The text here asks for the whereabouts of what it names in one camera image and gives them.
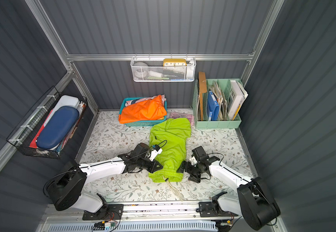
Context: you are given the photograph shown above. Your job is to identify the white tray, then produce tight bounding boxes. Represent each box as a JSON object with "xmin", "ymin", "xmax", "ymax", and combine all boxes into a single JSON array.
[{"xmin": 44, "ymin": 95, "xmax": 80, "ymax": 126}]

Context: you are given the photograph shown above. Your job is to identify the lime green shorts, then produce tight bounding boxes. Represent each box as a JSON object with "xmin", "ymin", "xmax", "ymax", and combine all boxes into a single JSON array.
[{"xmin": 149, "ymin": 118, "xmax": 191, "ymax": 183}]

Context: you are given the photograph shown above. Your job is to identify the navy blue case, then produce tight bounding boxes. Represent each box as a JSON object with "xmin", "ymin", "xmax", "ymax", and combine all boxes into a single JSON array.
[{"xmin": 37, "ymin": 106, "xmax": 79, "ymax": 149}]

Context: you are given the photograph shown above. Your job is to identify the white tape roll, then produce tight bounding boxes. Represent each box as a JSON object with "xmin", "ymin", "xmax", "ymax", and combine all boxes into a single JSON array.
[{"xmin": 132, "ymin": 62, "xmax": 149, "ymax": 79}]

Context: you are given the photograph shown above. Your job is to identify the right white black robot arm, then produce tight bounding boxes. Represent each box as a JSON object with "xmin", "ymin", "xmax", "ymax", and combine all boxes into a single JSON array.
[{"xmin": 177, "ymin": 147, "xmax": 281, "ymax": 231}]

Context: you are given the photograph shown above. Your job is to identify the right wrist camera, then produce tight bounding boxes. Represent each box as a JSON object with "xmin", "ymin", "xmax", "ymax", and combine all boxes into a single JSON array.
[{"xmin": 189, "ymin": 157, "xmax": 198, "ymax": 166}]

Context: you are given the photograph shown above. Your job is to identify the white wire wall basket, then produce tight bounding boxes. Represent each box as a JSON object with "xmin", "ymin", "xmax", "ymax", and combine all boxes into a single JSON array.
[{"xmin": 130, "ymin": 57, "xmax": 197, "ymax": 82}]

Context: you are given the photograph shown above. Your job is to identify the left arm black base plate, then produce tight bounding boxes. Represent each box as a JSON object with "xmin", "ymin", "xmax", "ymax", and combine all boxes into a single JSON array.
[{"xmin": 82, "ymin": 204, "xmax": 124, "ymax": 221}]

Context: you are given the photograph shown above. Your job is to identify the brown cardboard board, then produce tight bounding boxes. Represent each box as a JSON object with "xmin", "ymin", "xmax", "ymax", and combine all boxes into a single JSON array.
[{"xmin": 199, "ymin": 72, "xmax": 207, "ymax": 121}]

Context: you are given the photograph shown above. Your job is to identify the pink pouch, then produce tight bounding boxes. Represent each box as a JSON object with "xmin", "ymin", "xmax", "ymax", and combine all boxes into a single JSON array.
[{"xmin": 170, "ymin": 112, "xmax": 195, "ymax": 127}]

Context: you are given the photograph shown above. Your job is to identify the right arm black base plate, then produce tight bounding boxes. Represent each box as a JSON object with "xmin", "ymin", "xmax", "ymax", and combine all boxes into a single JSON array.
[{"xmin": 196, "ymin": 202, "xmax": 238, "ymax": 218}]

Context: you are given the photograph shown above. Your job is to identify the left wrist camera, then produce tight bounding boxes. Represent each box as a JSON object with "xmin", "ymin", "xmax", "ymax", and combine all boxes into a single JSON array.
[{"xmin": 149, "ymin": 145, "xmax": 163, "ymax": 161}]

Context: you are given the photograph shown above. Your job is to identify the yellow clock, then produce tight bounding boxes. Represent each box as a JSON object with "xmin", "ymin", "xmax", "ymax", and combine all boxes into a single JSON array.
[{"xmin": 163, "ymin": 58, "xmax": 187, "ymax": 67}]

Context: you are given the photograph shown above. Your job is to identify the white book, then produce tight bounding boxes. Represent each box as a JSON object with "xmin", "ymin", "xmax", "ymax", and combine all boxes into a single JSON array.
[{"xmin": 227, "ymin": 80, "xmax": 248, "ymax": 120}]

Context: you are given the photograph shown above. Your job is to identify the orange garment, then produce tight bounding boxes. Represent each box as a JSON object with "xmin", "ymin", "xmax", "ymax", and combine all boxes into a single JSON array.
[{"xmin": 118, "ymin": 95, "xmax": 167, "ymax": 124}]

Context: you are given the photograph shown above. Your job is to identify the mint green file organizer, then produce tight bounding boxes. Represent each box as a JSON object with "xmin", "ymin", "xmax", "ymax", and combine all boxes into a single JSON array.
[{"xmin": 192, "ymin": 79, "xmax": 242, "ymax": 130}]

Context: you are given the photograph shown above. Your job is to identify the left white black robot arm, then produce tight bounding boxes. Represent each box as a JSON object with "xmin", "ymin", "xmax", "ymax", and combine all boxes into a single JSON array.
[{"xmin": 43, "ymin": 143, "xmax": 163, "ymax": 214}]

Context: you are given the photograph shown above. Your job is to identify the teal plastic laundry basket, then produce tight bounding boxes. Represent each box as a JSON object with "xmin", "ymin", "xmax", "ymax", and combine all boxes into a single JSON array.
[{"xmin": 119, "ymin": 97, "xmax": 168, "ymax": 127}]

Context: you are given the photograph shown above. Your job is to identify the black wire side basket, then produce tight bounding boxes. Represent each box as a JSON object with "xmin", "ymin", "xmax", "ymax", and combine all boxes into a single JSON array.
[{"xmin": 7, "ymin": 87, "xmax": 88, "ymax": 159}]

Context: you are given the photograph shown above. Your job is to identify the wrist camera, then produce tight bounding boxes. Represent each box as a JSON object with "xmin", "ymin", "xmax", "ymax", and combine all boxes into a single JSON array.
[
  {"xmin": 189, "ymin": 157, "xmax": 198, "ymax": 166},
  {"xmin": 149, "ymin": 145, "xmax": 163, "ymax": 161}
]

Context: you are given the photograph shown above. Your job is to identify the blue folder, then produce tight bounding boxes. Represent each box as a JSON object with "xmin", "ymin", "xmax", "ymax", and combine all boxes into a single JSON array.
[{"xmin": 207, "ymin": 90, "xmax": 219, "ymax": 121}]

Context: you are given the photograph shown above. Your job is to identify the red folder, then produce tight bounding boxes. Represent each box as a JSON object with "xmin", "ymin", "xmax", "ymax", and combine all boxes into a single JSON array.
[{"xmin": 29, "ymin": 110, "xmax": 53, "ymax": 149}]

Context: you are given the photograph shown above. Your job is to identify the floral table mat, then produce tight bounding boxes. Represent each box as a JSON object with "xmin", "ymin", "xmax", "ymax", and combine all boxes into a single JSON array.
[{"xmin": 80, "ymin": 111, "xmax": 255, "ymax": 203}]

